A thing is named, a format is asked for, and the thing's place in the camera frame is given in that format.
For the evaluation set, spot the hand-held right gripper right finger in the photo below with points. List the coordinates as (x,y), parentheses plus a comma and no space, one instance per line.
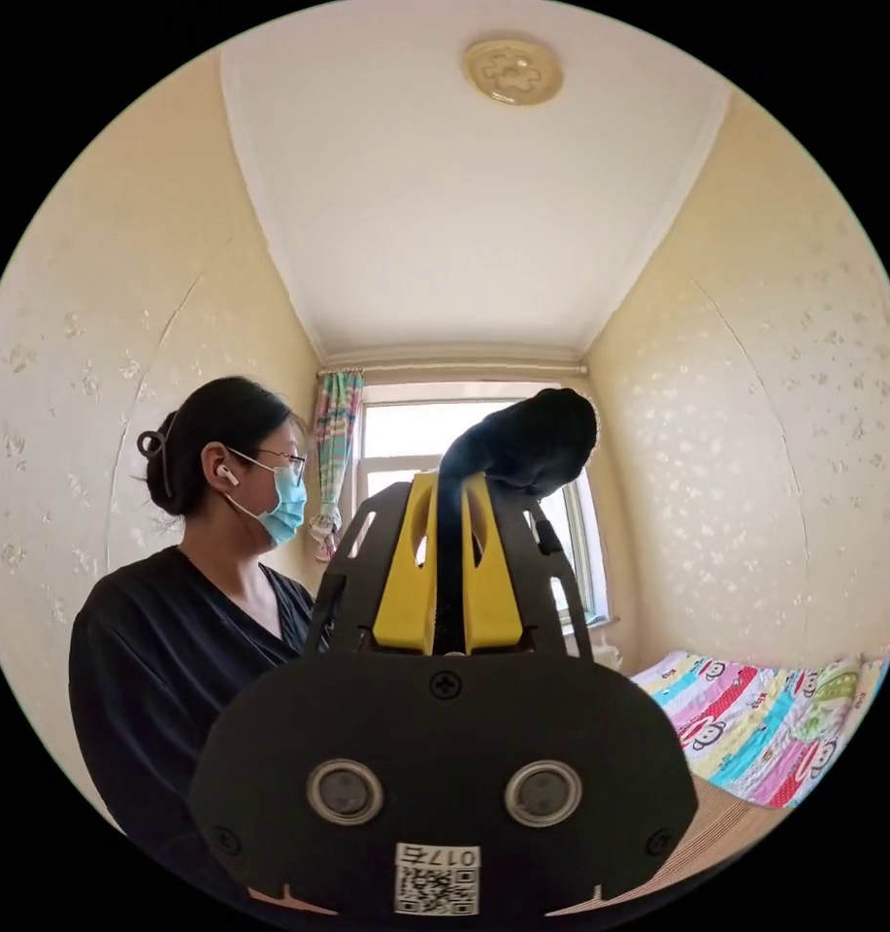
(494,597)

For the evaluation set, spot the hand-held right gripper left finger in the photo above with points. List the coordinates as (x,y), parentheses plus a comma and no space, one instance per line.
(401,590)

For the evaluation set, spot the black pants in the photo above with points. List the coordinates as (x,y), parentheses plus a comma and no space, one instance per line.
(539,437)

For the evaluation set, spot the colourful checked curtain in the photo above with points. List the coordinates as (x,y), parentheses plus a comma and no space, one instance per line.
(335,451)

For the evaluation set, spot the window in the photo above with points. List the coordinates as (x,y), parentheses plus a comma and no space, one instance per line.
(415,437)

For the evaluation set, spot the person's body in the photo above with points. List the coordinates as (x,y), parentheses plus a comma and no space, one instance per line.
(175,641)

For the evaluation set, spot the bed with printed quilt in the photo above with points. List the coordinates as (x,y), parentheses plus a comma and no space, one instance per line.
(750,721)

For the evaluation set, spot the round ceiling lamp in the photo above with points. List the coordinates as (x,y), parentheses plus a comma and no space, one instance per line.
(513,67)

